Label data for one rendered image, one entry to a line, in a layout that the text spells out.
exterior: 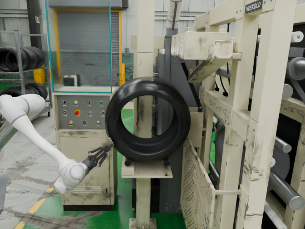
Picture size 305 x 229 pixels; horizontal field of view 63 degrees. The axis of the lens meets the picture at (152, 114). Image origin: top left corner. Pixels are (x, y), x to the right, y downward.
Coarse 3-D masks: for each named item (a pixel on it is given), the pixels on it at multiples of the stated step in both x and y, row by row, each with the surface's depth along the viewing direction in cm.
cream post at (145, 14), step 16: (144, 0) 184; (144, 16) 186; (144, 32) 189; (144, 48) 193; (144, 64) 196; (144, 96) 202; (144, 112) 206; (144, 128) 210; (144, 192) 226; (144, 208) 230; (144, 224) 235
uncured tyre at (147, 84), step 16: (144, 80) 165; (160, 80) 170; (128, 96) 162; (160, 96) 162; (176, 96) 165; (112, 112) 165; (176, 112) 166; (112, 128) 167; (176, 128) 198; (128, 144) 197; (144, 144) 201; (160, 144) 200; (176, 144) 172; (144, 160) 175; (160, 160) 179
